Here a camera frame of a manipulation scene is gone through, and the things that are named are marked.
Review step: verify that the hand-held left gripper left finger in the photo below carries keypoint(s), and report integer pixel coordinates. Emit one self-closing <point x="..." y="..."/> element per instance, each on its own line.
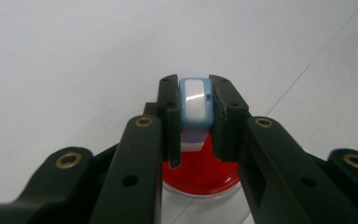
<point x="136" y="168"/>

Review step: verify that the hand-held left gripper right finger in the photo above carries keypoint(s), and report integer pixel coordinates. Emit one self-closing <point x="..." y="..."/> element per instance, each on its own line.
<point x="279" y="174"/>

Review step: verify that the round red ink pad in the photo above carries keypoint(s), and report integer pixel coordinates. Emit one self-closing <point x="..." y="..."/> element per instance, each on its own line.
<point x="200" y="174"/>

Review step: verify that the blue and white stamp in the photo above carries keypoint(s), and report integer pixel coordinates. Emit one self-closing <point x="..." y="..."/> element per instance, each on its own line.
<point x="195" y="102"/>

